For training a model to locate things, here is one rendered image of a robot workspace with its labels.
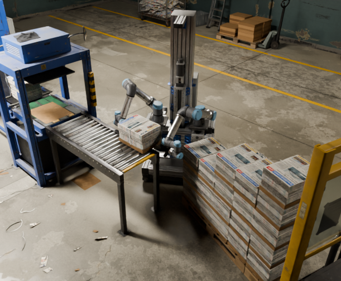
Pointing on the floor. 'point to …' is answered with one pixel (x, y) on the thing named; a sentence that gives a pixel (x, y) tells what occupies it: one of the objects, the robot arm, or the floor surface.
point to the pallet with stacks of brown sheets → (245, 29)
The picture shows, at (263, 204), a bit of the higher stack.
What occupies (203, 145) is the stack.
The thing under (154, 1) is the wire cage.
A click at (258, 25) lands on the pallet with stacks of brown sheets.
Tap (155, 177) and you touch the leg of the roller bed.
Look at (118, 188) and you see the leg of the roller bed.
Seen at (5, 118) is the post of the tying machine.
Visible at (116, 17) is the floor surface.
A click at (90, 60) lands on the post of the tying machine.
